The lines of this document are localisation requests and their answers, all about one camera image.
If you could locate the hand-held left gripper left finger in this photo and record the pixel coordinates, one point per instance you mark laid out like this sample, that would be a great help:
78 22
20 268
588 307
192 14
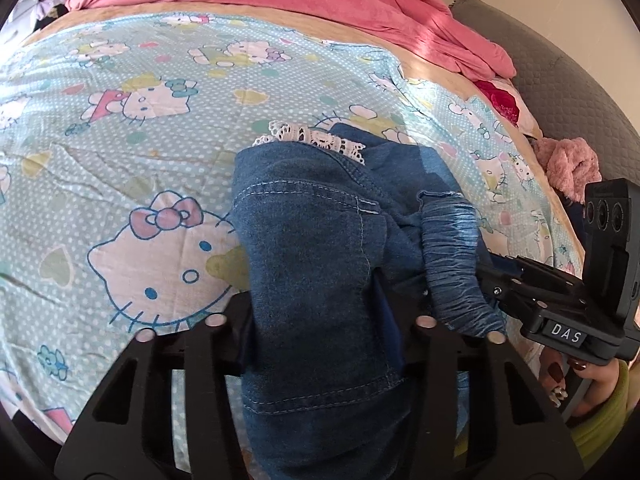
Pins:
210 355

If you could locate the grey quilted headboard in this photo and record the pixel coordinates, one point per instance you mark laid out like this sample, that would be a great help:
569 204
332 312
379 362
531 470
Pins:
575 85

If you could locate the red floral pillow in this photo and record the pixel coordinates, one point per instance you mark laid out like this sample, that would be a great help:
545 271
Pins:
505 102

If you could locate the blue denim pants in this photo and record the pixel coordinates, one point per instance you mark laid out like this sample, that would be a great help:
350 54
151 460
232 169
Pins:
310 260

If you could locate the person's right forearm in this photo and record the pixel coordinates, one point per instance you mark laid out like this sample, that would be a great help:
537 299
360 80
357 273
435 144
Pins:
607 425

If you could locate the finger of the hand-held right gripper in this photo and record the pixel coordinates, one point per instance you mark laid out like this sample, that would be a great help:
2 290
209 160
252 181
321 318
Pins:
505 291
542 269

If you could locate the pink fluffy cloth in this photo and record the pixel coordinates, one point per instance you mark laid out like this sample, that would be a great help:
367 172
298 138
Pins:
570 165

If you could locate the light blue cartoon bedsheet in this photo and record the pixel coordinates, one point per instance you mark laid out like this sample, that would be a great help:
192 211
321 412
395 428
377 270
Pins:
125 135

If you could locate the pile of clothes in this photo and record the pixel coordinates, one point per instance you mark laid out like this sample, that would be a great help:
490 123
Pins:
47 10

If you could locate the person's right hand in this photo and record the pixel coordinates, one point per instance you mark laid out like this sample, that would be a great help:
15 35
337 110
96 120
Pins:
595 385

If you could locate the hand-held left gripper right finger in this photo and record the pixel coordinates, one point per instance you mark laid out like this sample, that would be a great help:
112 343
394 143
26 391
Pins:
392 345

